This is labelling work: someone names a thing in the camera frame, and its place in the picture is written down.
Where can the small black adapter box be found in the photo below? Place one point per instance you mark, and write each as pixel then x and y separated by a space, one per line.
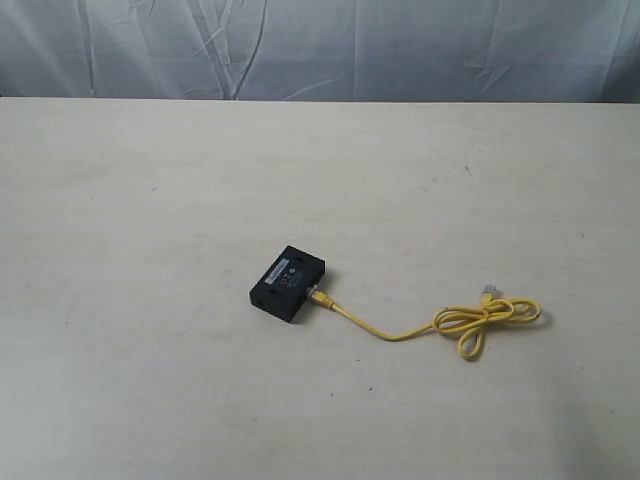
pixel 285 285

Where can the grey wrinkled backdrop cloth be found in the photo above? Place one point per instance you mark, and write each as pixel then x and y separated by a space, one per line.
pixel 389 51

